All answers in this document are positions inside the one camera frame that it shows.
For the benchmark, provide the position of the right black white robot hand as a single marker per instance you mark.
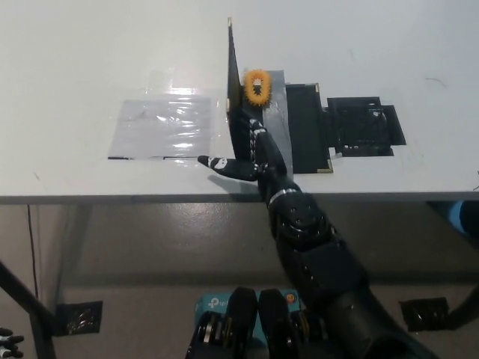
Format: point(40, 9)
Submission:
point(269, 164)

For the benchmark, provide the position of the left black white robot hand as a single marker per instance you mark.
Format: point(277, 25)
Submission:
point(9, 342)

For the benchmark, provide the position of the black USC diary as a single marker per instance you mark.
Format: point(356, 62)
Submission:
point(307, 127)

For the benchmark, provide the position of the black tape patch on desk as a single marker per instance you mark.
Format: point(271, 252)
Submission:
point(394, 125)

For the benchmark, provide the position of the blue object under desk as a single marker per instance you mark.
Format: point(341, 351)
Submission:
point(462, 217)

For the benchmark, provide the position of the orange spiky rubber toy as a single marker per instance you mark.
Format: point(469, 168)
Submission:
point(256, 86)

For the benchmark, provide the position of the clear plastic tape sheet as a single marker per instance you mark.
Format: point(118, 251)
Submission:
point(179, 84)

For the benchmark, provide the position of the teal tp-link box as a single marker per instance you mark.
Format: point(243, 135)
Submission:
point(211, 303)

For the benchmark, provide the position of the grey duct tape strip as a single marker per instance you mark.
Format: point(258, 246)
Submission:
point(277, 119)

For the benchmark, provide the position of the black plastic grid frame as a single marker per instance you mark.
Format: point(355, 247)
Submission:
point(353, 125)

